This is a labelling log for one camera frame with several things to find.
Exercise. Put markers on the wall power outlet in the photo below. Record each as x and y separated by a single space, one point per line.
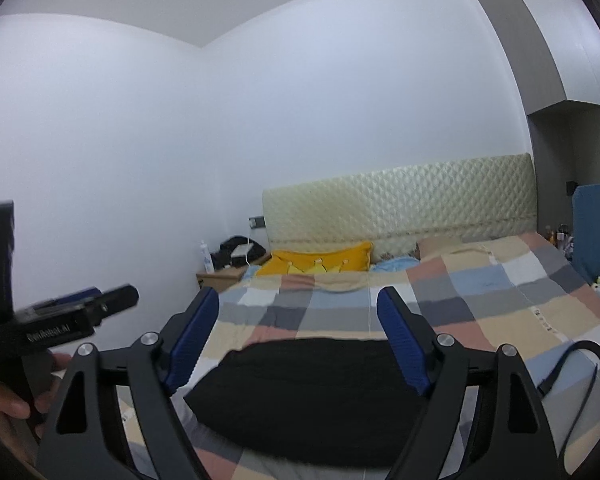
257 222

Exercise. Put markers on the blue fabric chair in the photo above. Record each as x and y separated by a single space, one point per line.
586 231

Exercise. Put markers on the wooden nightstand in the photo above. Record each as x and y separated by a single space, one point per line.
223 279

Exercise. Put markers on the person's left hand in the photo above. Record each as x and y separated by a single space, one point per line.
13 408

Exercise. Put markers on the yellow crown pillow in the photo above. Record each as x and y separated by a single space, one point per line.
357 258

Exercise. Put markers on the light blue pillow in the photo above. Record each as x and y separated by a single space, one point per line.
397 264

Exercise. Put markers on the white spray bottle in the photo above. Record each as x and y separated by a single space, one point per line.
207 258

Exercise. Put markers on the plaid patchwork duvet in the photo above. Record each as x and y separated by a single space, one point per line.
518 290

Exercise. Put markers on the black puffer jacket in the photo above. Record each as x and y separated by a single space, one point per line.
322 401

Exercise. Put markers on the cream quilted headboard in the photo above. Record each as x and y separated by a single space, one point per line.
473 199

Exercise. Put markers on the grey wardrobe cabinet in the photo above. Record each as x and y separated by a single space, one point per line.
553 49

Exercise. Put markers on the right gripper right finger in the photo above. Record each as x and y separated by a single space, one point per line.
510 436

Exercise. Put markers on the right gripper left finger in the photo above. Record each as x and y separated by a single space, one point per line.
84 436

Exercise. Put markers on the black bag on nightstand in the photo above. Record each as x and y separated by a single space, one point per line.
236 252

